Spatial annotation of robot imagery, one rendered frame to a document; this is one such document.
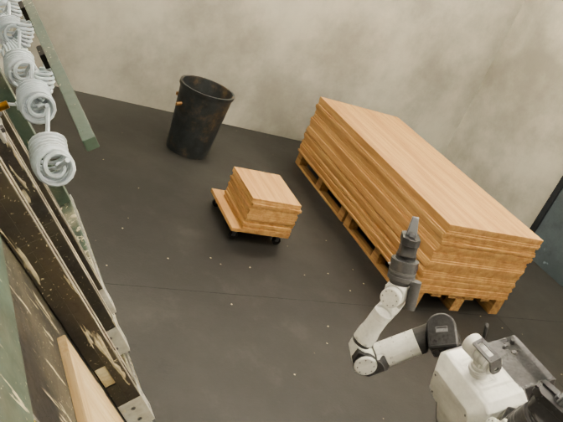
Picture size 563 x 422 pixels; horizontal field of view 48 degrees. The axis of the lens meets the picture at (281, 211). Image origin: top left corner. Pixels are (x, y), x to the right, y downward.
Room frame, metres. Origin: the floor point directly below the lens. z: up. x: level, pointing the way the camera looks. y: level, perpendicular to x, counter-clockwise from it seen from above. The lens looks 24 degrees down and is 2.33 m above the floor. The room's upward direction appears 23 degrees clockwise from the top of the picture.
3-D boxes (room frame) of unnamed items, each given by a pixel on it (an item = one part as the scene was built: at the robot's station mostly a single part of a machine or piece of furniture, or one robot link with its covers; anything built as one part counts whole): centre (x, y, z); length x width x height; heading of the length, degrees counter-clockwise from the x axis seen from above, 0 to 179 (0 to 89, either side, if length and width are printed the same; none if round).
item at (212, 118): (5.65, 1.08, 0.33); 0.54 x 0.54 x 0.65
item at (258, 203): (4.65, 0.23, 0.20); 0.61 x 0.51 x 0.40; 31
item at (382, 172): (5.74, -0.98, 0.39); 2.46 x 1.04 x 0.78; 31
